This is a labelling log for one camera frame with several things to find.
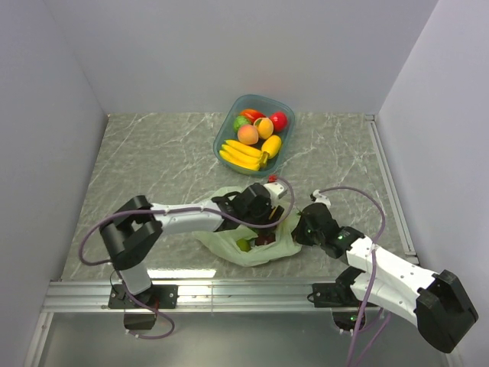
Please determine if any pale green plastic bag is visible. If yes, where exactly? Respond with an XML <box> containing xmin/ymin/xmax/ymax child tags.
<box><xmin>193</xmin><ymin>211</ymin><xmax>301</xmax><ymax>267</ymax></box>

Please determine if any yellow banana bunch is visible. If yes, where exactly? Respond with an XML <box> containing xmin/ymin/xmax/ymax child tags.
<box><xmin>219</xmin><ymin>139</ymin><xmax>269</xmax><ymax>171</ymax></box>

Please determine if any pink orange peach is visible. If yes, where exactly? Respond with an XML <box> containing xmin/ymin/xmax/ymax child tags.
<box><xmin>237</xmin><ymin>125</ymin><xmax>259</xmax><ymax>145</ymax></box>

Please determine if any orange round fruit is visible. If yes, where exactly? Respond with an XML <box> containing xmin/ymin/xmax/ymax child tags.
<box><xmin>253</xmin><ymin>117</ymin><xmax>274</xmax><ymax>140</ymax></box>

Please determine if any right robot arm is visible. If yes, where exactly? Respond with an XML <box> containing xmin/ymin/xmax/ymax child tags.
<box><xmin>292</xmin><ymin>203</ymin><xmax>478</xmax><ymax>353</ymax></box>

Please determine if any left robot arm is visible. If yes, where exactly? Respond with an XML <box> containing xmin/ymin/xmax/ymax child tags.
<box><xmin>99</xmin><ymin>182</ymin><xmax>287</xmax><ymax>307</ymax></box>

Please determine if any dark red fruit in bag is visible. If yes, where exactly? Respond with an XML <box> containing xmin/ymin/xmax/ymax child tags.
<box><xmin>254</xmin><ymin>234</ymin><xmax>276</xmax><ymax>246</ymax></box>

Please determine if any green fruit in bag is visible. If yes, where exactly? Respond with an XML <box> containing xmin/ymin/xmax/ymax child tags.
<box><xmin>236</xmin><ymin>239</ymin><xmax>251</xmax><ymax>252</ymax></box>

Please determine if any green round fruit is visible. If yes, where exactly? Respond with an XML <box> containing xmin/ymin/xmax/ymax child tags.
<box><xmin>233</xmin><ymin>115</ymin><xmax>252</xmax><ymax>133</ymax></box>

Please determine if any yellow mango in tray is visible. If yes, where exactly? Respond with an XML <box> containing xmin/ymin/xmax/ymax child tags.
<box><xmin>261</xmin><ymin>135</ymin><xmax>282</xmax><ymax>159</ymax></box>

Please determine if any red apple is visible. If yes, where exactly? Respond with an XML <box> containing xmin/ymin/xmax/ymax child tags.
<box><xmin>269</xmin><ymin>111</ymin><xmax>288</xmax><ymax>133</ymax></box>

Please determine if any red orange mango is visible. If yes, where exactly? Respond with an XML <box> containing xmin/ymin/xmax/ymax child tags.
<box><xmin>239</xmin><ymin>109</ymin><xmax>266</xmax><ymax>123</ymax></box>

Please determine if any teal plastic tray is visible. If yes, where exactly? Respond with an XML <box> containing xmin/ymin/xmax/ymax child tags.
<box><xmin>213</xmin><ymin>94</ymin><xmax>295</xmax><ymax>177</ymax></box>

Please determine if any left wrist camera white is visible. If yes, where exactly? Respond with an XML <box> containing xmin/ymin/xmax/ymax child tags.
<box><xmin>264</xmin><ymin>174</ymin><xmax>289</xmax><ymax>200</ymax></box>

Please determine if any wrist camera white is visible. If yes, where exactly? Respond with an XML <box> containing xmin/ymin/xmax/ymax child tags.
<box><xmin>264</xmin><ymin>174</ymin><xmax>289</xmax><ymax>200</ymax></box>
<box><xmin>309</xmin><ymin>190</ymin><xmax>332</xmax><ymax>209</ymax></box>

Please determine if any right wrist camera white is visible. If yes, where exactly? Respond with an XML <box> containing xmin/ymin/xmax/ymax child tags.
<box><xmin>309</xmin><ymin>190</ymin><xmax>332</xmax><ymax>209</ymax></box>

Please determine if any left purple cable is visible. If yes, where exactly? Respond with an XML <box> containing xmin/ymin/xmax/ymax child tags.
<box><xmin>78</xmin><ymin>175</ymin><xmax>296</xmax><ymax>339</ymax></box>

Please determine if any purple cable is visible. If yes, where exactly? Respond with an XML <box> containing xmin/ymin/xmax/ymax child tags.
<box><xmin>320</xmin><ymin>186</ymin><xmax>392</xmax><ymax>367</ymax></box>
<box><xmin>78</xmin><ymin>175</ymin><xmax>296</xmax><ymax>339</ymax></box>

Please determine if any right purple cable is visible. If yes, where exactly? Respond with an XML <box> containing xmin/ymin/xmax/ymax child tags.
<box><xmin>320</xmin><ymin>186</ymin><xmax>392</xmax><ymax>367</ymax></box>

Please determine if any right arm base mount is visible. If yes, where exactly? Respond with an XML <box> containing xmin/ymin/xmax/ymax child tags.
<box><xmin>307</xmin><ymin>267</ymin><xmax>364</xmax><ymax>333</ymax></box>

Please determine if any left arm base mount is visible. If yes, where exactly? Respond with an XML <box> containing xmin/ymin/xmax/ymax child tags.
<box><xmin>107</xmin><ymin>284</ymin><xmax>178</xmax><ymax>333</ymax></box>

